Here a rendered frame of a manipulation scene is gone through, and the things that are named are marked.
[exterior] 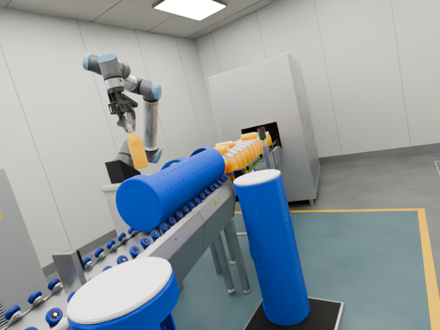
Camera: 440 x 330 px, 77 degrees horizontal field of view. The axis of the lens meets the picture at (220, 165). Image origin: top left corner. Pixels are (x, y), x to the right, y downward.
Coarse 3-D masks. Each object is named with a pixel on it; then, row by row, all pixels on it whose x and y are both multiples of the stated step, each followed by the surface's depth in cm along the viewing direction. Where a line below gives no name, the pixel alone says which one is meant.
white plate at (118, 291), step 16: (112, 272) 84; (128, 272) 82; (144, 272) 79; (160, 272) 77; (80, 288) 79; (96, 288) 77; (112, 288) 75; (128, 288) 73; (144, 288) 71; (160, 288) 70; (80, 304) 71; (96, 304) 69; (112, 304) 67; (128, 304) 66; (80, 320) 65; (96, 320) 63
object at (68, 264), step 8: (56, 256) 99; (64, 256) 97; (72, 256) 96; (80, 256) 100; (56, 264) 100; (64, 264) 98; (72, 264) 97; (80, 264) 99; (64, 272) 100; (72, 272) 98; (80, 272) 98; (64, 280) 101; (72, 280) 99; (80, 280) 98; (64, 288) 102; (72, 288) 100
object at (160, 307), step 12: (168, 288) 72; (156, 300) 68; (168, 300) 71; (132, 312) 64; (144, 312) 66; (156, 312) 68; (168, 312) 71; (72, 324) 66; (84, 324) 64; (96, 324) 63; (108, 324) 63; (120, 324) 63; (132, 324) 64; (144, 324) 66; (156, 324) 68; (168, 324) 93
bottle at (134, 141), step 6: (132, 132) 141; (132, 138) 140; (138, 138) 141; (132, 144) 140; (138, 144) 141; (132, 150) 141; (138, 150) 141; (144, 150) 144; (132, 156) 142; (138, 156) 141; (144, 156) 143; (138, 162) 142; (144, 162) 143; (138, 168) 142
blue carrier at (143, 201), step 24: (168, 168) 154; (192, 168) 168; (216, 168) 194; (120, 192) 139; (144, 192) 134; (168, 192) 138; (192, 192) 162; (120, 216) 143; (144, 216) 137; (168, 216) 141
